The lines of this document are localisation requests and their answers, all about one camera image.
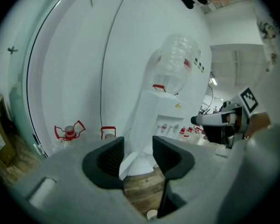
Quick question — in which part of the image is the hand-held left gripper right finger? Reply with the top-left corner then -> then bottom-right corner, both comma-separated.
152,135 -> 234,223

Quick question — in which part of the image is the person's right forearm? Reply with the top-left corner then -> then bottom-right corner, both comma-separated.
244,112 -> 271,140

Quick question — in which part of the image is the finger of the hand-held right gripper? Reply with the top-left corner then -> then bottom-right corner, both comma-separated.
190,114 -> 227,146

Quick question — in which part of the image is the person's right hand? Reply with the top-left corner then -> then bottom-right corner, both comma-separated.
225,112 -> 245,127

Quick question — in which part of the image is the large wrapped water jug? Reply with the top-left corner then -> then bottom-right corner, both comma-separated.
151,33 -> 199,96

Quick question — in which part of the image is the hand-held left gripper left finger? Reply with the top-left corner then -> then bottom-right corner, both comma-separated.
14,136 -> 143,224

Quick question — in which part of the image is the white cartoon print shirt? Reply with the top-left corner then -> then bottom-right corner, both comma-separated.
252,0 -> 280,126

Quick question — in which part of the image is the white water dispenser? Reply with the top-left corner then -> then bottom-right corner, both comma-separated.
119,89 -> 192,181

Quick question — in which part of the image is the cardboard box with white label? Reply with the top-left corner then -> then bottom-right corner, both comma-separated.
0,86 -> 17,168

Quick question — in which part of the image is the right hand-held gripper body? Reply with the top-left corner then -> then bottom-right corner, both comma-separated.
221,85 -> 259,149

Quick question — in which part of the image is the thin black wall cable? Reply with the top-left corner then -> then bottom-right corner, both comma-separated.
99,0 -> 134,139

